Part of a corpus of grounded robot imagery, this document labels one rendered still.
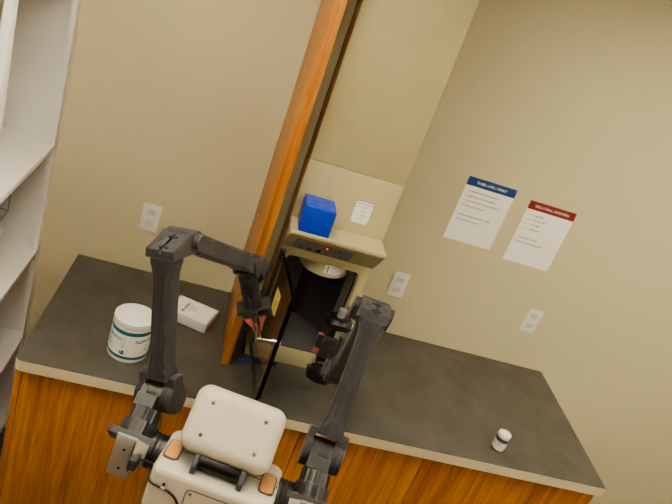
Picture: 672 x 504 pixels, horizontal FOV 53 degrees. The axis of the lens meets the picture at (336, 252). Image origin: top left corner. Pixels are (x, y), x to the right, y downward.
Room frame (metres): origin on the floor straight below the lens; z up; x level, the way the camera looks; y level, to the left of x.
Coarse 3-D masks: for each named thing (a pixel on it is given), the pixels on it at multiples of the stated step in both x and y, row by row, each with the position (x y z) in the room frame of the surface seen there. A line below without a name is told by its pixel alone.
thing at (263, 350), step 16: (288, 272) 1.87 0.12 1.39; (272, 288) 1.96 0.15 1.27; (288, 288) 1.79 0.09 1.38; (288, 304) 1.74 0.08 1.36; (272, 320) 1.84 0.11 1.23; (272, 336) 1.78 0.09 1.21; (256, 352) 1.89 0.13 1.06; (272, 352) 1.73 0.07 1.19; (256, 368) 1.83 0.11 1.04; (256, 384) 1.77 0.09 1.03; (256, 400) 1.73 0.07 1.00
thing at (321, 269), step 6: (300, 258) 2.14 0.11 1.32; (306, 264) 2.10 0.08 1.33; (312, 264) 2.10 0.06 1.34; (318, 264) 2.09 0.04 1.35; (324, 264) 2.10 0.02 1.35; (312, 270) 2.09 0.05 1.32; (318, 270) 2.09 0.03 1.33; (324, 270) 2.09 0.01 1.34; (330, 270) 2.10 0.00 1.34; (336, 270) 2.11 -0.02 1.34; (342, 270) 2.13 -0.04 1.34; (324, 276) 2.08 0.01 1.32; (330, 276) 2.09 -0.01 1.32; (336, 276) 2.10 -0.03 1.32; (342, 276) 2.13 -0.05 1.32
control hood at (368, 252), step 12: (288, 228) 1.98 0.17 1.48; (336, 228) 2.06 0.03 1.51; (288, 240) 1.97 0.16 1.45; (312, 240) 1.95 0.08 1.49; (324, 240) 1.94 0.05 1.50; (336, 240) 1.96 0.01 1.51; (348, 240) 2.00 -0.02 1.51; (360, 240) 2.03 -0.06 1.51; (372, 240) 2.07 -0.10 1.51; (312, 252) 2.03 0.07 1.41; (360, 252) 1.97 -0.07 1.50; (372, 252) 1.98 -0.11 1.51; (384, 252) 2.01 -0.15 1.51; (360, 264) 2.06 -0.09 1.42; (372, 264) 2.04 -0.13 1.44
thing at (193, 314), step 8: (184, 296) 2.19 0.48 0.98; (184, 304) 2.14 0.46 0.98; (192, 304) 2.16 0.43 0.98; (200, 304) 2.18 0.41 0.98; (184, 312) 2.09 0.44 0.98; (192, 312) 2.10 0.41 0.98; (200, 312) 2.12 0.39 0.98; (208, 312) 2.14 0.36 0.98; (216, 312) 2.18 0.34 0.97; (184, 320) 2.07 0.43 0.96; (192, 320) 2.06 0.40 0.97; (200, 320) 2.07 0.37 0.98; (208, 320) 2.09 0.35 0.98; (192, 328) 2.06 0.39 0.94; (200, 328) 2.06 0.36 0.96; (208, 328) 2.10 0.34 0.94
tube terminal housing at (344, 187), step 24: (312, 168) 2.03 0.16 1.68; (336, 168) 2.05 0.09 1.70; (312, 192) 2.04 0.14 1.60; (336, 192) 2.06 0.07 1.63; (360, 192) 2.07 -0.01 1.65; (384, 192) 2.09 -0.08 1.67; (288, 216) 2.07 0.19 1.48; (336, 216) 2.06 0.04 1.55; (384, 216) 2.10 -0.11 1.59; (336, 264) 2.08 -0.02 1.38; (264, 288) 2.07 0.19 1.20; (360, 288) 2.10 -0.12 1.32; (288, 360) 2.07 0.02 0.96
